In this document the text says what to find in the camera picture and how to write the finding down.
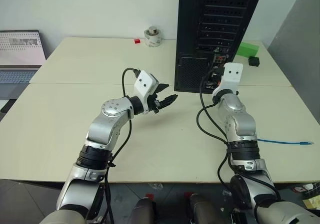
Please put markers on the small red cube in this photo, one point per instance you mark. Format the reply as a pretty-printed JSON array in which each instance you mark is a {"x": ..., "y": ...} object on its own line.
[{"x": 137, "y": 41}]

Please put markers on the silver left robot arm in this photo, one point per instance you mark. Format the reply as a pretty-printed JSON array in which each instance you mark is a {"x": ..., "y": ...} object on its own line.
[{"x": 107, "y": 129}]

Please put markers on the green rectangular box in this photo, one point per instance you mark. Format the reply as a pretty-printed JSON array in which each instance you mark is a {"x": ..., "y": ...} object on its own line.
[{"x": 247, "y": 49}]

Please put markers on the white label tape roll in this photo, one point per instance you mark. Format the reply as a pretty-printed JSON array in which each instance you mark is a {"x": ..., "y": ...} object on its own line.
[{"x": 153, "y": 40}]

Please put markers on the dark rounded shape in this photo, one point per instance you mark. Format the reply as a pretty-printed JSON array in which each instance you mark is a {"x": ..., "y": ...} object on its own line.
[
  {"x": 200, "y": 209},
  {"x": 142, "y": 211}
]

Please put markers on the yellow patterned floor item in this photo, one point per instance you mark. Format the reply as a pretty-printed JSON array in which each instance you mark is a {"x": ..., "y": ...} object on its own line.
[{"x": 312, "y": 194}]

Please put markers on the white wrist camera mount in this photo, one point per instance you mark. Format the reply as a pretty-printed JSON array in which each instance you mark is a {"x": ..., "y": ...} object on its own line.
[
  {"x": 143, "y": 84},
  {"x": 231, "y": 75}
]

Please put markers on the grey open laptop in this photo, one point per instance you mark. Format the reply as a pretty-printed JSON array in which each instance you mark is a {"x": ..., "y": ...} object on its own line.
[{"x": 18, "y": 47}]

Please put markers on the silver metal cylinder weight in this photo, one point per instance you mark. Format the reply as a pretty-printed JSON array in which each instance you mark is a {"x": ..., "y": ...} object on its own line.
[{"x": 153, "y": 30}]

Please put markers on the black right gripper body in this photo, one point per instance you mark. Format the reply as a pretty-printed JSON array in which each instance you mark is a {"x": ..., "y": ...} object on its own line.
[{"x": 217, "y": 75}]

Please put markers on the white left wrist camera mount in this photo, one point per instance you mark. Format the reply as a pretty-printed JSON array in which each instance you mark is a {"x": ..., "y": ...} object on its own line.
[{"x": 143, "y": 84}]

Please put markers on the small red floor block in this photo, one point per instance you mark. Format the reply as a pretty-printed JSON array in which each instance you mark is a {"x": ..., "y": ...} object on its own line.
[{"x": 149, "y": 196}]

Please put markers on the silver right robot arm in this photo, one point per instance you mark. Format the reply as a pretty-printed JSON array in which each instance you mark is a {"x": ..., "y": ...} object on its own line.
[{"x": 241, "y": 126}]

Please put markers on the small black box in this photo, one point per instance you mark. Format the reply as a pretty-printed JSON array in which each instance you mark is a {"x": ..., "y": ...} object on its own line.
[{"x": 254, "y": 61}]

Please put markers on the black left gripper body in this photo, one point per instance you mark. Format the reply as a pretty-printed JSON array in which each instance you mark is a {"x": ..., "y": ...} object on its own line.
[{"x": 153, "y": 101}]

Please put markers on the black computer tower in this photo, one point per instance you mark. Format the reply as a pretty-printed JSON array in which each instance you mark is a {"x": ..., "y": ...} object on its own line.
[{"x": 200, "y": 34}]

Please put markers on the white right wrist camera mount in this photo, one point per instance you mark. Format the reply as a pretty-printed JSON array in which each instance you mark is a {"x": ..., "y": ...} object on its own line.
[{"x": 231, "y": 75}]

